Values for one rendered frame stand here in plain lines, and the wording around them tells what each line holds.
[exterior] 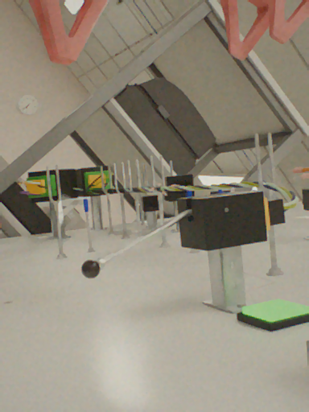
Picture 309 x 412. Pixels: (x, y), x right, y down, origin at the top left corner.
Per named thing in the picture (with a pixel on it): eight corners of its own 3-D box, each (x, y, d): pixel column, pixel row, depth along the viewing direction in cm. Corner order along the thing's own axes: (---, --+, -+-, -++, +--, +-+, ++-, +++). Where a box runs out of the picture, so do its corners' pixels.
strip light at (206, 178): (250, 179, 575) (255, 174, 576) (196, 176, 693) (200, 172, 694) (259, 191, 580) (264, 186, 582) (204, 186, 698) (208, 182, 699)
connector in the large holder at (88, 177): (111, 189, 122) (109, 170, 122) (114, 189, 119) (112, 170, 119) (85, 191, 120) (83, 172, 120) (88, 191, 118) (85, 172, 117)
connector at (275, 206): (218, 230, 46) (215, 206, 45) (264, 221, 48) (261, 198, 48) (240, 232, 43) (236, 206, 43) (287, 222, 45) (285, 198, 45)
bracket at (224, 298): (202, 303, 46) (196, 244, 46) (226, 298, 47) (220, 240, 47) (232, 314, 42) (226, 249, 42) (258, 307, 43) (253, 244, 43)
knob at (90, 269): (79, 278, 40) (77, 260, 40) (97, 275, 40) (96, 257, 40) (85, 282, 38) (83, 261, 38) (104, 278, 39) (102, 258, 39)
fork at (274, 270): (272, 277, 54) (260, 132, 53) (261, 274, 56) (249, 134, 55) (288, 273, 55) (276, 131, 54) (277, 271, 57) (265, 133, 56)
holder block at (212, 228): (180, 247, 45) (175, 198, 45) (237, 237, 47) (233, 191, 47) (207, 251, 41) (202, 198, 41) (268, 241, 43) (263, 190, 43)
